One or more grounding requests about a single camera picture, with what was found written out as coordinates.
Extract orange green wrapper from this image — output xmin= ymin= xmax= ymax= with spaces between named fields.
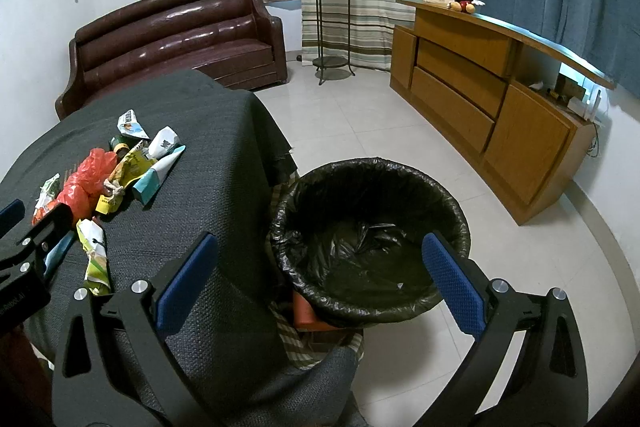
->
xmin=32 ymin=173 xmax=62 ymax=225

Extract green white snack wrapper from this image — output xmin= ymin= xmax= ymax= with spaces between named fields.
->
xmin=76 ymin=219 xmax=112 ymax=296

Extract white router on cabinet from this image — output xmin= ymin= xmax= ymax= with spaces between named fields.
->
xmin=567 ymin=90 xmax=602 ymax=124

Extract yellow snack bag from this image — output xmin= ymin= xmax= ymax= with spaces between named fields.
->
xmin=96 ymin=142 xmax=156 ymax=216

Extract orange plastic bag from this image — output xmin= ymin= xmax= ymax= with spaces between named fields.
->
xmin=56 ymin=148 xmax=117 ymax=223

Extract white blue snack wrapper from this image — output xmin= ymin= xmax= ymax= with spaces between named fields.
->
xmin=117 ymin=109 xmax=149 ymax=140

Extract green glass bottle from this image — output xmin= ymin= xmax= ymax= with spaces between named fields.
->
xmin=110 ymin=134 xmax=131 ymax=158

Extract dark red leather sofa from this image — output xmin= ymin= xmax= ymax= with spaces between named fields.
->
xmin=55 ymin=0 xmax=288 ymax=119

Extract black lined trash bin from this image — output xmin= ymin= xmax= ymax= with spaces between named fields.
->
xmin=270 ymin=157 xmax=471 ymax=329

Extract black metal plant stand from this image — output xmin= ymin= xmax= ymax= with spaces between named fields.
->
xmin=311 ymin=0 xmax=355 ymax=86

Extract white paper package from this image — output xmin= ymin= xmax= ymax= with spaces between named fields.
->
xmin=148 ymin=126 xmax=180 ymax=159

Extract dark grey tablecloth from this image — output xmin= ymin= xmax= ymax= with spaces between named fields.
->
xmin=1 ymin=70 xmax=363 ymax=426

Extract wooden sideboard cabinet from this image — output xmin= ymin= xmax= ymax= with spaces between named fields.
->
xmin=390 ymin=2 xmax=615 ymax=225

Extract teal white tube package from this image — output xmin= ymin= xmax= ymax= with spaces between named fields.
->
xmin=132 ymin=145 xmax=186 ymax=206

